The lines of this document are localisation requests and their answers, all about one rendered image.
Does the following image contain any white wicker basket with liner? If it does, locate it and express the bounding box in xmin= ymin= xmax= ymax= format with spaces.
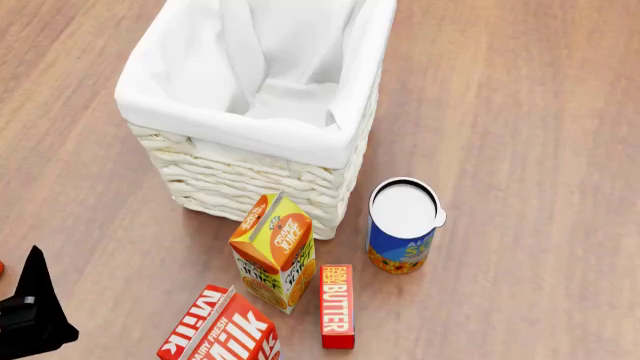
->
xmin=113 ymin=0 xmax=399 ymax=171

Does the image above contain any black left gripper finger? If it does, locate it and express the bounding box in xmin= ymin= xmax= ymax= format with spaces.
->
xmin=13 ymin=244 xmax=70 ymax=327

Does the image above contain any red milk carton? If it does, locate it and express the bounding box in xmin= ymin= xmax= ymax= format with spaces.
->
xmin=156 ymin=283 xmax=282 ymax=360

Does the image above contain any red butter box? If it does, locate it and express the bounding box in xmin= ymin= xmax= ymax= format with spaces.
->
xmin=319 ymin=263 xmax=356 ymax=350

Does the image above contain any blue soup can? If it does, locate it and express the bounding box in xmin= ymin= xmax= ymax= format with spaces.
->
xmin=365 ymin=176 xmax=448 ymax=276

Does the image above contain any orange juice carton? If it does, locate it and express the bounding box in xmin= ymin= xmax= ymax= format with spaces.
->
xmin=228 ymin=189 xmax=317 ymax=316

